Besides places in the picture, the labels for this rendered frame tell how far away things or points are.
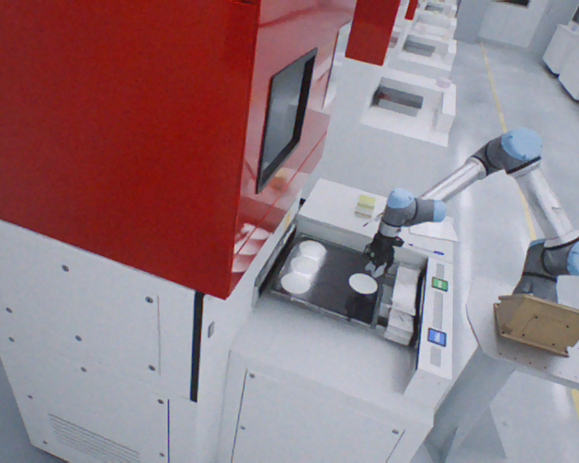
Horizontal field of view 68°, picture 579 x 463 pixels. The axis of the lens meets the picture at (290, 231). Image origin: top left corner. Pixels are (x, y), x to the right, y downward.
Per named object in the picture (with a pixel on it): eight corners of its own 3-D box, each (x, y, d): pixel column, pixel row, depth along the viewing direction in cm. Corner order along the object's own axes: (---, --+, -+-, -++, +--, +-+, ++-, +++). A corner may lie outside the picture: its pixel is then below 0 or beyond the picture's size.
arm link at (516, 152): (576, 266, 155) (505, 132, 156) (613, 265, 140) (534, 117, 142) (550, 282, 153) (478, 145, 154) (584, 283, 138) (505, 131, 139)
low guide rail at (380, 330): (267, 295, 153) (269, 289, 151) (270, 292, 155) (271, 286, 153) (406, 344, 145) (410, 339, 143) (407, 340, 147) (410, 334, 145)
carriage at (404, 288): (383, 337, 142) (386, 332, 140) (395, 272, 171) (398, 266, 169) (407, 345, 140) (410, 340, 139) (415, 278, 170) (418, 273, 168)
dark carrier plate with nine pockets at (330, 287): (271, 289, 145) (271, 287, 145) (300, 236, 173) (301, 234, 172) (370, 324, 140) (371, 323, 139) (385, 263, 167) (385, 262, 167)
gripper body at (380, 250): (360, 257, 151) (369, 230, 144) (376, 249, 156) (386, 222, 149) (378, 270, 147) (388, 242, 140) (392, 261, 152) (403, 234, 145)
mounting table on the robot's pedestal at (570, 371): (556, 324, 186) (573, 302, 178) (586, 414, 150) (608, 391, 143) (451, 293, 192) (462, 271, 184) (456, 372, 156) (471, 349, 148)
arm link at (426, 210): (432, 204, 149) (402, 200, 148) (448, 197, 138) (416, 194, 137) (431, 226, 148) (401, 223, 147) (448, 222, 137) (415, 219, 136)
